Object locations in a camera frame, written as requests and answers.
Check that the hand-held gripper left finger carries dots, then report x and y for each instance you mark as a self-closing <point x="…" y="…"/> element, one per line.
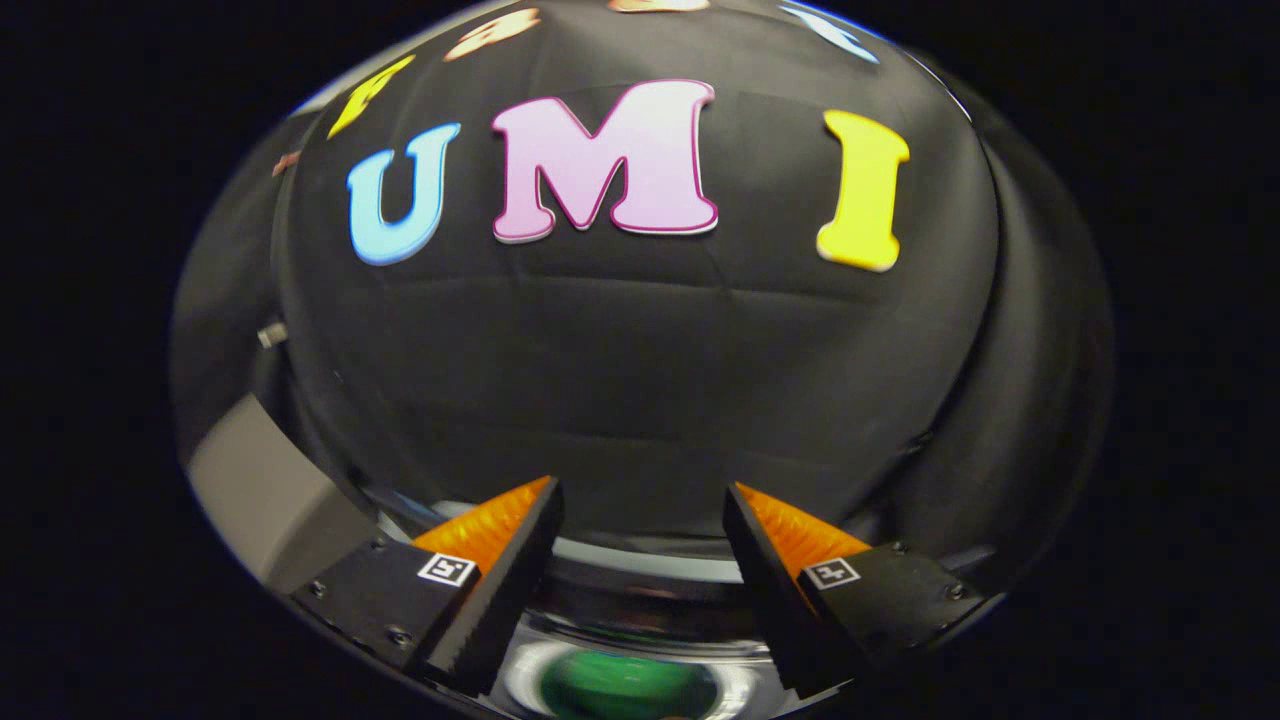
<point x="500" y="600"/>

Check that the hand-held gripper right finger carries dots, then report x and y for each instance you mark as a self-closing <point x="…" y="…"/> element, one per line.
<point x="780" y="610"/>

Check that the green polo shirt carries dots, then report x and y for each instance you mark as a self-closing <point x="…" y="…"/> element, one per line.
<point x="630" y="685"/>

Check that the grey box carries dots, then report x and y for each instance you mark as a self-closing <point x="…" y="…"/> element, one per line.
<point x="270" y="500"/>

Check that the black backdrop cloth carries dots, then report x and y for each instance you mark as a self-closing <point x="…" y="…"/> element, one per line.
<point x="650" y="380"/>

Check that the silver clip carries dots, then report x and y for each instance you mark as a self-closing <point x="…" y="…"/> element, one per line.
<point x="271" y="334"/>

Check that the copper clip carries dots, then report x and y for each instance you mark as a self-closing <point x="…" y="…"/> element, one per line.
<point x="286" y="162"/>

